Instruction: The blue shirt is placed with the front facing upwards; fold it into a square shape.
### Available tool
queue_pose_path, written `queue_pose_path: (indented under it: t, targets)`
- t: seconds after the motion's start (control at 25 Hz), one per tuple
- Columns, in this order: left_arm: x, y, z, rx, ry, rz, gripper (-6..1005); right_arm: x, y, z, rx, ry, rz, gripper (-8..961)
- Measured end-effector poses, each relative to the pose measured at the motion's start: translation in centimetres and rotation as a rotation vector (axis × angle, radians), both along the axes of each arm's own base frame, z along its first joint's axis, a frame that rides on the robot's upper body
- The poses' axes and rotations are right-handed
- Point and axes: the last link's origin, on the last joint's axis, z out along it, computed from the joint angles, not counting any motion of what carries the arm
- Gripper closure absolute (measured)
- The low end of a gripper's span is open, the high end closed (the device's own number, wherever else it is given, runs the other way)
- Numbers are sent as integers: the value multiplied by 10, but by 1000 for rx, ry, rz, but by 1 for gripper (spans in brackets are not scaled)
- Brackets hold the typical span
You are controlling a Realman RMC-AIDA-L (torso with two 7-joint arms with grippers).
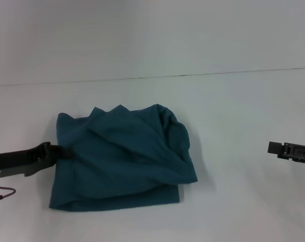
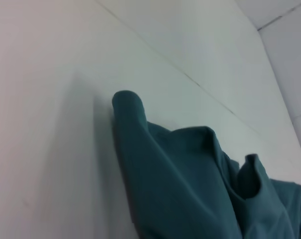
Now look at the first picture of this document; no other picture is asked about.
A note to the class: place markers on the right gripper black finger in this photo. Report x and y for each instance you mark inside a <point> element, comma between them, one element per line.
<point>278,149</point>

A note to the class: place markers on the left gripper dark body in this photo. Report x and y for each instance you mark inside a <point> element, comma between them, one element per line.
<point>21,162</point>

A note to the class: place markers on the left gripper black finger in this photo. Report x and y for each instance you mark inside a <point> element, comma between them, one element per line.
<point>64,152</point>

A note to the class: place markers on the teal T-shirt with FREE print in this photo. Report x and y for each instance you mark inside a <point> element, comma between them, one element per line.
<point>122,161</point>

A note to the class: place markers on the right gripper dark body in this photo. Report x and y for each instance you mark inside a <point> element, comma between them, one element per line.
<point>303,153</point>

